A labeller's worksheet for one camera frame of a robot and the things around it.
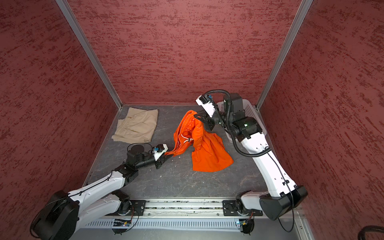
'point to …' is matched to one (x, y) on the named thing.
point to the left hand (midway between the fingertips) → (171, 153)
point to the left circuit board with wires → (119, 222)
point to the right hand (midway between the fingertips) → (196, 117)
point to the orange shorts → (208, 153)
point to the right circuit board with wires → (248, 225)
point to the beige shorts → (138, 128)
